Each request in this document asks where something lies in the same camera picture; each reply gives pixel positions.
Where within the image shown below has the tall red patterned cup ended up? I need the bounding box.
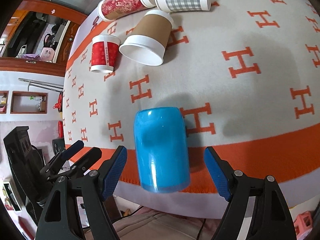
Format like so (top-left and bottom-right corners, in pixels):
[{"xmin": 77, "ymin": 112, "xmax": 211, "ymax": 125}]
[{"xmin": 97, "ymin": 0, "xmax": 147, "ymax": 22}]

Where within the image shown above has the pink rice cooker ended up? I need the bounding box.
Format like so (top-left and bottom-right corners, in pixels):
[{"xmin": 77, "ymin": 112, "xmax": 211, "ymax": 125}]
[{"xmin": 40, "ymin": 47, "xmax": 55, "ymax": 62}]

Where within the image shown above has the blue plastic cup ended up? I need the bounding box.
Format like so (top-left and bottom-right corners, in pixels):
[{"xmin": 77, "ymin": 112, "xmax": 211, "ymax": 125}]
[{"xmin": 133, "ymin": 107, "xmax": 190, "ymax": 193}]

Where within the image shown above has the brown sleeve paper cup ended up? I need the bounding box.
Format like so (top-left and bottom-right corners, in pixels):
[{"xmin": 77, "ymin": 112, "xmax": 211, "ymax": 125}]
[{"xmin": 119, "ymin": 9, "xmax": 174, "ymax": 66}]

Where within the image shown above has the orange H-pattern blanket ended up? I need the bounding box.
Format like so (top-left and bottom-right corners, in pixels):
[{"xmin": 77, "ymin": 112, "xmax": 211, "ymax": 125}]
[{"xmin": 61, "ymin": 0, "xmax": 320, "ymax": 195}]

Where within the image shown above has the small red paper cup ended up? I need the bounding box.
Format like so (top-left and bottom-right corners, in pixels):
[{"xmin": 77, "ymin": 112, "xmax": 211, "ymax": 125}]
[{"xmin": 90, "ymin": 35, "xmax": 120, "ymax": 74}]

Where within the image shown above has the wooden kitchen cabinet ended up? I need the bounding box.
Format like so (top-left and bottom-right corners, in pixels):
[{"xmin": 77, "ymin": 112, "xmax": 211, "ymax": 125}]
[{"xmin": 1, "ymin": 0, "xmax": 87, "ymax": 77}]

